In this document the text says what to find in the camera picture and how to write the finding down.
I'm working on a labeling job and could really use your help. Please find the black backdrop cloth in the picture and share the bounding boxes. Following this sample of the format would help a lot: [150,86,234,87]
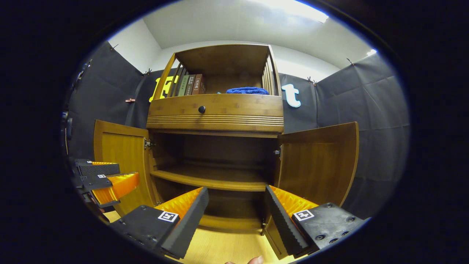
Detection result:
[66,41,410,220]

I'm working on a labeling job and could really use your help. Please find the brown book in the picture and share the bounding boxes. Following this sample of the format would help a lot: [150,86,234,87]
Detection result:
[192,74,206,95]

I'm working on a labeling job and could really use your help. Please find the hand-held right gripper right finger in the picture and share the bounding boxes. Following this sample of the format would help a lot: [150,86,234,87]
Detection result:
[266,184,368,258]

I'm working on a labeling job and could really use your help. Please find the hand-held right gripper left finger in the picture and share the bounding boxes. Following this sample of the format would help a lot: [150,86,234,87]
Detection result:
[109,186,210,259]

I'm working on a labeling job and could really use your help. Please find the blue folded towel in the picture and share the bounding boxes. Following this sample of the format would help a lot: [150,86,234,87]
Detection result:
[226,87,270,95]

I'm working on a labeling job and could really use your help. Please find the wooden shoe cabinet door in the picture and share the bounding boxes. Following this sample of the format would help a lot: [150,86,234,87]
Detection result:
[263,122,359,260]
[93,120,159,217]

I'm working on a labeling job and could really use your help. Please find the dark grey book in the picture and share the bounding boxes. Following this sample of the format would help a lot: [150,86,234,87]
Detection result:
[184,74,196,96]

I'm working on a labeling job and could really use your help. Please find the wooden double-door shoe cabinet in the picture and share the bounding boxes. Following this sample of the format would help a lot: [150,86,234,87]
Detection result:
[146,44,284,231]

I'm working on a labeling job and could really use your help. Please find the wooden inner cabinet shelf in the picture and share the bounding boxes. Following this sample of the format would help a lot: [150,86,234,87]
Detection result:
[150,167,269,192]

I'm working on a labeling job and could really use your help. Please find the wooden cabinet drawer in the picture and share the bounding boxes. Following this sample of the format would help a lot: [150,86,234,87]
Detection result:
[147,94,284,133]

